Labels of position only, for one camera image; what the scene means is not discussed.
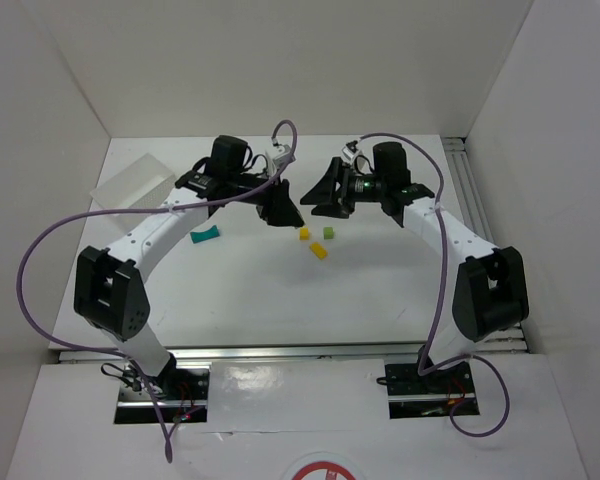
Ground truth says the teal arch block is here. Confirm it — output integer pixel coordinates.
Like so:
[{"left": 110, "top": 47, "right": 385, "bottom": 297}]
[{"left": 190, "top": 225, "right": 220, "bottom": 244}]

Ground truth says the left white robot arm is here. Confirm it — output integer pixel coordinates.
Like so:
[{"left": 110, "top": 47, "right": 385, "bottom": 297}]
[{"left": 74, "top": 135, "right": 304, "bottom": 378}]

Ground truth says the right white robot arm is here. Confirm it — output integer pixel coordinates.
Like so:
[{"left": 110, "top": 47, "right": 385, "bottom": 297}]
[{"left": 300, "top": 135, "right": 529, "bottom": 376}]

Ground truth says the yellow rectangular block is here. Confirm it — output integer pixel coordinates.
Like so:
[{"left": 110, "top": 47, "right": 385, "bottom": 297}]
[{"left": 309, "top": 242, "right": 328, "bottom": 260}]

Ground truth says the clear plastic container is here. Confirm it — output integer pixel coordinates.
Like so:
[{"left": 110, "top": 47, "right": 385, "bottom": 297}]
[{"left": 91, "top": 154, "right": 175, "bottom": 210}]

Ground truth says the red prohibition sign sticker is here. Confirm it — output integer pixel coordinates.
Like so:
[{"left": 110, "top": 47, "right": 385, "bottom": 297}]
[{"left": 281, "top": 452, "right": 366, "bottom": 480}]

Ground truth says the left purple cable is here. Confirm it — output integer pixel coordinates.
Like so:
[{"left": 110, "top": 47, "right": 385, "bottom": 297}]
[{"left": 18, "top": 119, "right": 300, "bottom": 463}]

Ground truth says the purple cable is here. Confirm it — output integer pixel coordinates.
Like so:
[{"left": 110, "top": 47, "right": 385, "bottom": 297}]
[
  {"left": 18, "top": 119, "right": 300, "bottom": 463},
  {"left": 349, "top": 132, "right": 511, "bottom": 439}
]

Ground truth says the front aluminium rail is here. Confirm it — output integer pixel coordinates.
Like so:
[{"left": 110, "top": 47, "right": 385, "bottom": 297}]
[{"left": 59, "top": 330, "right": 529, "bottom": 364}]

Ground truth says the aluminium rail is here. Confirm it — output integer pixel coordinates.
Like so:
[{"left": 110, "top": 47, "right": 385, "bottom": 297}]
[
  {"left": 441, "top": 137, "right": 529, "bottom": 354},
  {"left": 59, "top": 330, "right": 529, "bottom": 364}
]

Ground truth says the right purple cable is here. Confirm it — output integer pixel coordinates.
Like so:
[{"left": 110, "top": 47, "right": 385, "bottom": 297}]
[{"left": 349, "top": 132, "right": 511, "bottom": 439}]

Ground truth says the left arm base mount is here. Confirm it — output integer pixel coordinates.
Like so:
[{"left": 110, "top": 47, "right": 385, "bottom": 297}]
[{"left": 100, "top": 362, "right": 210, "bottom": 426}]

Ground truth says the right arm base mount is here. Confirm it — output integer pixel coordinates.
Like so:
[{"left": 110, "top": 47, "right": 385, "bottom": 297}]
[{"left": 376, "top": 362, "right": 479, "bottom": 419}]

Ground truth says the right aluminium rail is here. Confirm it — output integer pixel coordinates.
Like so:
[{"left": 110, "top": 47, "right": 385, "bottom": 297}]
[{"left": 441, "top": 137, "right": 529, "bottom": 354}]

